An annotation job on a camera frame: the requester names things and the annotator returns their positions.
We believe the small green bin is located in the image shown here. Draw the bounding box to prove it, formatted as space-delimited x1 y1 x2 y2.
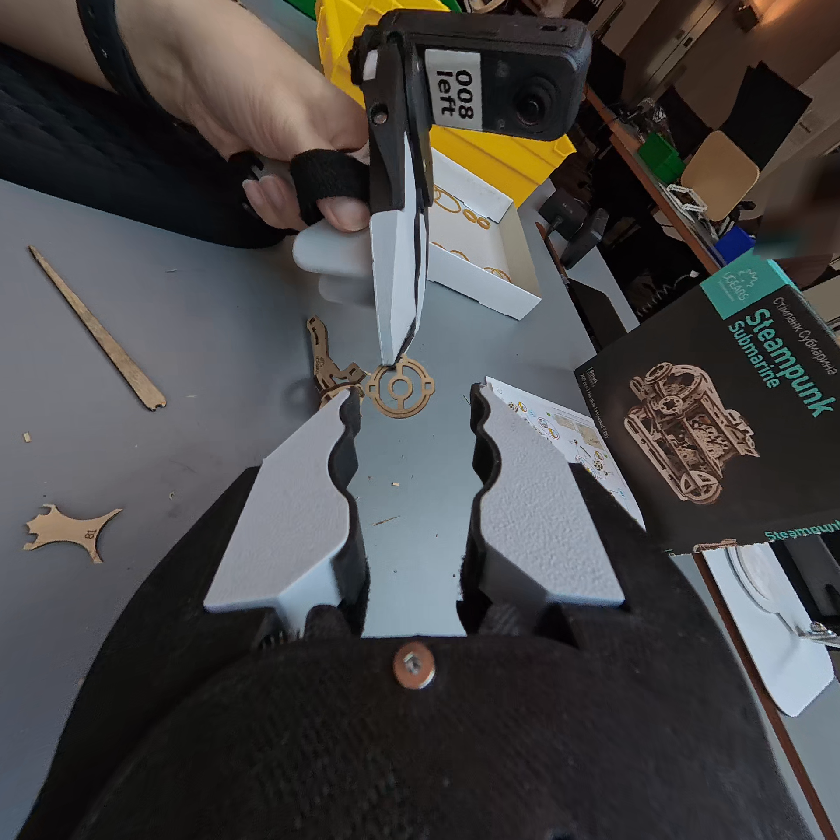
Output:
637 133 685 182

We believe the black model kit box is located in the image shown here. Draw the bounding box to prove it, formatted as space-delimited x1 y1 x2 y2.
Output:
574 258 840 557

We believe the white rounded plate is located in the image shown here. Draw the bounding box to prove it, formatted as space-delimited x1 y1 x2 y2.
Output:
703 541 840 718

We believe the brown wooden desk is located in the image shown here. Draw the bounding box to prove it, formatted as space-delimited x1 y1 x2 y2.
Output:
584 85 723 273

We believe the black padded wrist rest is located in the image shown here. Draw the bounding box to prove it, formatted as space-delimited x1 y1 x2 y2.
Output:
0 42 290 249

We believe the black wristband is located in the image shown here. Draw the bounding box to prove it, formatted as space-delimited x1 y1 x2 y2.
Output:
74 0 173 114

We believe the set of tan rubber bands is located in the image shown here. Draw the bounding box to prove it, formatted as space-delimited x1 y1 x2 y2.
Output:
433 185 513 282

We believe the star-shaped wooden offcut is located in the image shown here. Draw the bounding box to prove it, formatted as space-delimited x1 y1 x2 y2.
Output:
24 504 123 564

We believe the tan chair seat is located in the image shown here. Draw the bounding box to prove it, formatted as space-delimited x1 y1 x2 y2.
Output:
680 130 761 222

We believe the small blue bin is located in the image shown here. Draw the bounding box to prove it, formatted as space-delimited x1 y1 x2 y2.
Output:
712 226 757 265

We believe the long tapered wooden stick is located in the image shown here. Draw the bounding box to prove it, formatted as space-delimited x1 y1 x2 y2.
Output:
28 246 167 412

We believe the yellow plastic bin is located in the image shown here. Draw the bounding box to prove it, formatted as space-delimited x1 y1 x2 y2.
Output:
315 0 577 207

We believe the black power adapter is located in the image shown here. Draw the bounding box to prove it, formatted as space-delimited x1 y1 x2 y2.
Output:
539 190 589 228

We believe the illustrated instruction booklet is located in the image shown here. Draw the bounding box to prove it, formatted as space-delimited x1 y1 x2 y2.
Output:
486 376 647 529

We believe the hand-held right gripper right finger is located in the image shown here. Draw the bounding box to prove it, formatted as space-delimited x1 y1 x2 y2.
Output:
456 382 626 608

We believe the wooden lever arm with hub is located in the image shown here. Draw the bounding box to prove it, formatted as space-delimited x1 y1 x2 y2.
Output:
306 315 368 403

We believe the round wooden disc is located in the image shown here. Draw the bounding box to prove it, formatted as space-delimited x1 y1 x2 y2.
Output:
365 356 436 419

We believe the white cardboard box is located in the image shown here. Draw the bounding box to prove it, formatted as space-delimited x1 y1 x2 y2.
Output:
427 151 542 321

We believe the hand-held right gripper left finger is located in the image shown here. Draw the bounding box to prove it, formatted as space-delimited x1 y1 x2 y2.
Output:
203 387 368 614

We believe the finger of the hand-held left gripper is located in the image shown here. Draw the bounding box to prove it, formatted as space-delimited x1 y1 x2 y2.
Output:
410 131 435 349
369 134 422 366

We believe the person's left hand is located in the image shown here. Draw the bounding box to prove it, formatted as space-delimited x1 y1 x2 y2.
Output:
118 0 371 234

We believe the black electronic device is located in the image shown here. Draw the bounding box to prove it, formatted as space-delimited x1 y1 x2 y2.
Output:
561 209 611 269

